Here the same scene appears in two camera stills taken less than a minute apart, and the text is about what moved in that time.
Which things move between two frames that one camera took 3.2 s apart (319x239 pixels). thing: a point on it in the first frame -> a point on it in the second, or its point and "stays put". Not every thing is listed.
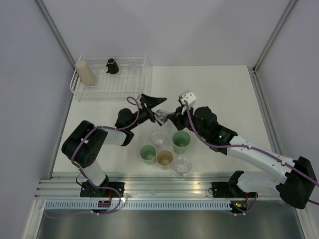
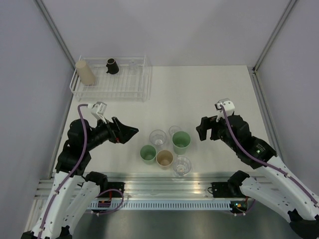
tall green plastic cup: (180, 140) stays put
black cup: (113, 68) stays put
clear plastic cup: (158, 137) stays put
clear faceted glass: (181, 166) stays put
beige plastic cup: (164, 158) stays put
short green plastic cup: (147, 153) stays put
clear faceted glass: (160, 115) -> (173, 129)
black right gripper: (177, 117) -> (208, 122)
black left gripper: (150, 102) -> (116, 129)
